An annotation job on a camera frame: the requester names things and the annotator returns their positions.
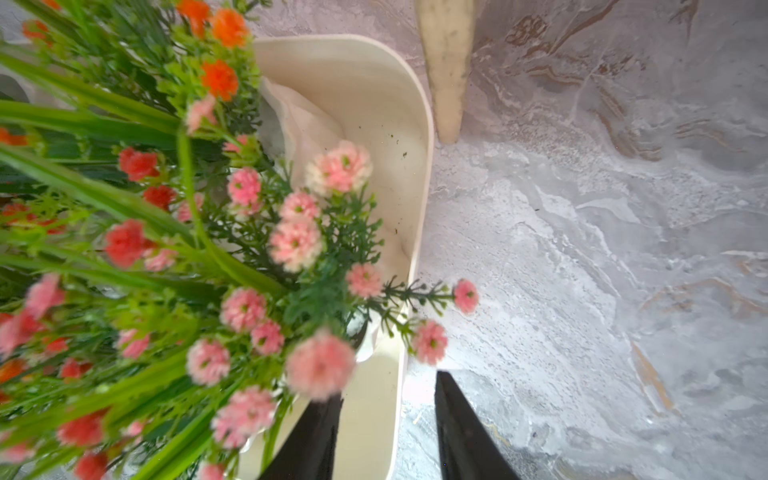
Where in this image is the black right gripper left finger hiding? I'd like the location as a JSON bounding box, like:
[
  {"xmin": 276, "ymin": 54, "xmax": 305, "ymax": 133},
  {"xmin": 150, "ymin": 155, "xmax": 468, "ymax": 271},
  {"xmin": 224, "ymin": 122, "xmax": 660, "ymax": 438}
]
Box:
[{"xmin": 259, "ymin": 394, "xmax": 343, "ymax": 480}]

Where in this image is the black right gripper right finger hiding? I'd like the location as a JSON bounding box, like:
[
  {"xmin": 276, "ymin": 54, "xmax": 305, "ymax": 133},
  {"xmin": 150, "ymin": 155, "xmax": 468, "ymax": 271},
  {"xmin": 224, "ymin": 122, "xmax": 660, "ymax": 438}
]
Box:
[{"xmin": 434, "ymin": 370, "xmax": 520, "ymax": 480}]

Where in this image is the red flower front pot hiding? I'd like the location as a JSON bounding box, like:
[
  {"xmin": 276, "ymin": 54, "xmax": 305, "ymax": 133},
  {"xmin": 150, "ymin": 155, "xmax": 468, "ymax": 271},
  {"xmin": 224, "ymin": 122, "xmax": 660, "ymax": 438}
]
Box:
[{"xmin": 1, "ymin": 137, "xmax": 478, "ymax": 479}]

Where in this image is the orange flower pot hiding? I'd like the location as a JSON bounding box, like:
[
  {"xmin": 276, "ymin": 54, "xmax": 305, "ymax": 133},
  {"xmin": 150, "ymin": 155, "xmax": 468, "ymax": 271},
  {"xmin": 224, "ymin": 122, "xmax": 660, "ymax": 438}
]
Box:
[{"xmin": 1, "ymin": 1, "xmax": 266, "ymax": 192}]

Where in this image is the cream plastic storage box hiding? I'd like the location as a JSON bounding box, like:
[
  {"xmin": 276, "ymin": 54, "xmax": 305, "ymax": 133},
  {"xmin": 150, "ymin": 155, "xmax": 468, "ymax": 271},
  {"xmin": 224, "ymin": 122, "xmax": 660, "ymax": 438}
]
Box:
[{"xmin": 253, "ymin": 35, "xmax": 434, "ymax": 479}]

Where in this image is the wooden two-tier shelf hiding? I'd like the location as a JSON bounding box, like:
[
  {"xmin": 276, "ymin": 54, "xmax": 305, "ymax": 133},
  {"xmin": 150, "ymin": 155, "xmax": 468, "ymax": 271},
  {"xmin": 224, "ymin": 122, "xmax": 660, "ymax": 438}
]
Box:
[{"xmin": 414, "ymin": 0, "xmax": 477, "ymax": 144}]

